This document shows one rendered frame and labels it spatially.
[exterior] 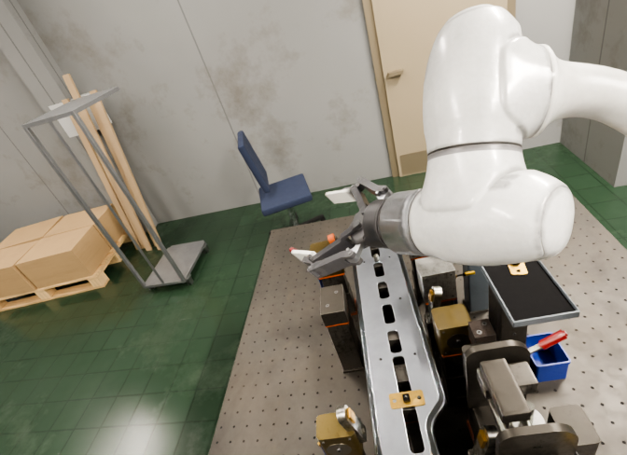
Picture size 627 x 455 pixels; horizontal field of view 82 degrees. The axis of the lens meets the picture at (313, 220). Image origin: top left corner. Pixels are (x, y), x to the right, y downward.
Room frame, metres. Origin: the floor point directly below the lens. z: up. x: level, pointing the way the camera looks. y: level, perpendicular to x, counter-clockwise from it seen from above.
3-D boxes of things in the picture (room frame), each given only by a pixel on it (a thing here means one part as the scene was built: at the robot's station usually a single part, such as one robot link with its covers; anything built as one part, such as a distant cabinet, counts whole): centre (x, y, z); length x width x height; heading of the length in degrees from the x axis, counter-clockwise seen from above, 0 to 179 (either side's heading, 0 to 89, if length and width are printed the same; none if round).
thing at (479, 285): (0.90, -0.50, 0.92); 0.08 x 0.08 x 0.44; 79
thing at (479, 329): (0.53, -0.31, 0.90); 0.05 x 0.05 x 0.40; 79
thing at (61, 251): (3.53, 2.73, 0.24); 1.38 x 0.99 x 0.48; 75
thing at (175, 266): (2.86, 1.35, 0.81); 0.58 x 0.47 x 1.62; 167
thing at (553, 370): (0.61, -0.55, 0.74); 0.11 x 0.10 x 0.09; 169
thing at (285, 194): (2.79, 0.18, 0.50); 0.58 x 0.55 x 1.00; 71
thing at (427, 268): (0.77, -0.31, 0.90); 0.13 x 0.08 x 0.41; 79
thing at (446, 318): (0.61, -0.28, 0.89); 0.12 x 0.08 x 0.38; 79
